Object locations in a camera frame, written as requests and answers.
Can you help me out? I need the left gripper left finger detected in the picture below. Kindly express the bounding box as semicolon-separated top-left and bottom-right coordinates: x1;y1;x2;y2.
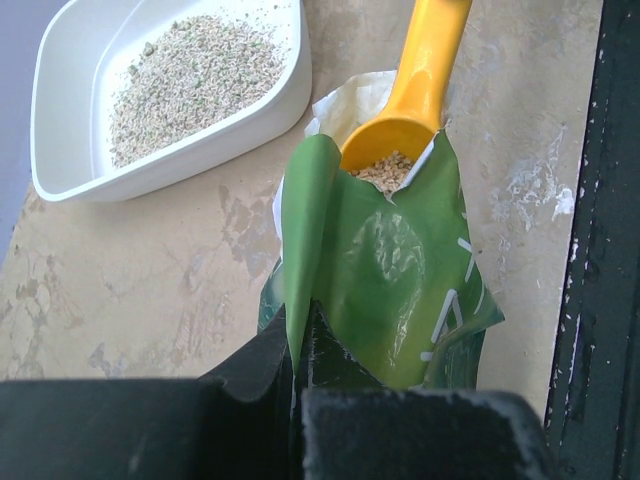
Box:
1;314;291;479

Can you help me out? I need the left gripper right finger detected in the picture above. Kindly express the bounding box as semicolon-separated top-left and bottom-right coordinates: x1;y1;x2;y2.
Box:
300;301;559;479

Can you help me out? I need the green litter bag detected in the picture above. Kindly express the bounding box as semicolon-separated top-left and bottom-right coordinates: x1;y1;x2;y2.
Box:
258;70;503;389

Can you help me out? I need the yellow plastic scoop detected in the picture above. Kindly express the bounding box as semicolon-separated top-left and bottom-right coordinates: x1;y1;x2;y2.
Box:
341;0;472;172

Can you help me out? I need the white litter box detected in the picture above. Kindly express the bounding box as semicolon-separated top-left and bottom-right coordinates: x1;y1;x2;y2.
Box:
30;0;312;202

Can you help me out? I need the grey cat litter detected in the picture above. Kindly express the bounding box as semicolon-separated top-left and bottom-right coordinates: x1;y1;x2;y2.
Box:
109;15;284;168

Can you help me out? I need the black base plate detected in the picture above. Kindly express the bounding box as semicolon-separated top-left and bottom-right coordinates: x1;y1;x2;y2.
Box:
544;1;639;479

